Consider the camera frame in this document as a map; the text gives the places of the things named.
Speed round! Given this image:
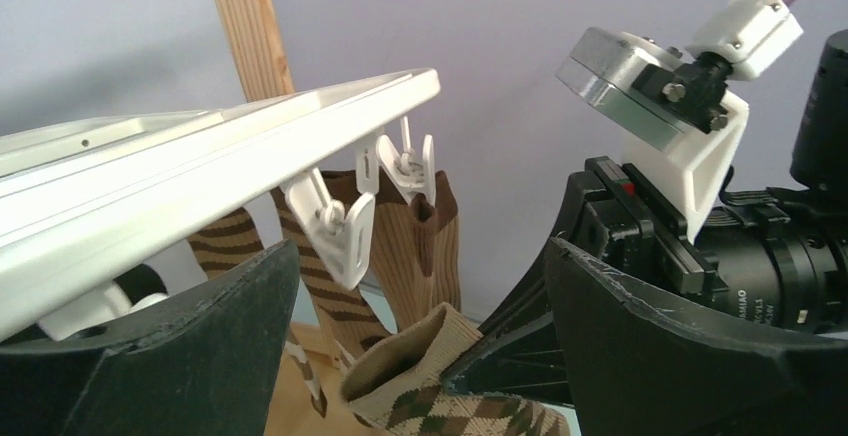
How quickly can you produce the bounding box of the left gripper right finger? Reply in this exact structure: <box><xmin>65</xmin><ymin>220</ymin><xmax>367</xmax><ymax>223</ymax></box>
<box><xmin>544</xmin><ymin>238</ymin><xmax>847</xmax><ymax>435</ymax></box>

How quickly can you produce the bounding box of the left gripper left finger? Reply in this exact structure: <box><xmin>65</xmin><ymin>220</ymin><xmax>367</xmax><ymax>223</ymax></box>
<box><xmin>1</xmin><ymin>241</ymin><xmax>299</xmax><ymax>435</ymax></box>

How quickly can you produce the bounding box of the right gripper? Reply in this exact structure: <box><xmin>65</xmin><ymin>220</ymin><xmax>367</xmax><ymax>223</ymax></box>
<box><xmin>441</xmin><ymin>157</ymin><xmax>728</xmax><ymax>408</ymax></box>

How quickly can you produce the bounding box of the plain brown sock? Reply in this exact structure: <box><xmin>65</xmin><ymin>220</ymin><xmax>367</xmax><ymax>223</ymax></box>
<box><xmin>321</xmin><ymin>167</ymin><xmax>464</xmax><ymax>332</ymax></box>

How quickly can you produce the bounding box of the brown striped sock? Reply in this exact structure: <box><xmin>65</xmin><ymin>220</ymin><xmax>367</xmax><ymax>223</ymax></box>
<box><xmin>268</xmin><ymin>184</ymin><xmax>392</xmax><ymax>418</ymax></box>
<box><xmin>187</xmin><ymin>208</ymin><xmax>264</xmax><ymax>280</ymax></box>

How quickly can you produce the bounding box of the brown argyle sock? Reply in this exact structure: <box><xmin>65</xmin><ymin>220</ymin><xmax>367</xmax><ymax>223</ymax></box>
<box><xmin>337</xmin><ymin>301</ymin><xmax>572</xmax><ymax>436</ymax></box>

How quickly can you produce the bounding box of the white plastic clip hanger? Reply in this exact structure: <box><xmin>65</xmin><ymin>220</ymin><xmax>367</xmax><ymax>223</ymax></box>
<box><xmin>1</xmin><ymin>68</ymin><xmax>441</xmax><ymax>339</ymax></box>

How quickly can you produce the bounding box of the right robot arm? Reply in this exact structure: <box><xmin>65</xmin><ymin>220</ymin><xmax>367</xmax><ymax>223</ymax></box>
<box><xmin>442</xmin><ymin>31</ymin><xmax>847</xmax><ymax>412</ymax></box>

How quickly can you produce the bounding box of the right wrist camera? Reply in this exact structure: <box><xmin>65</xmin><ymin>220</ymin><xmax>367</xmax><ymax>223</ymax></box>
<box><xmin>557</xmin><ymin>0</ymin><xmax>803</xmax><ymax>241</ymax></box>

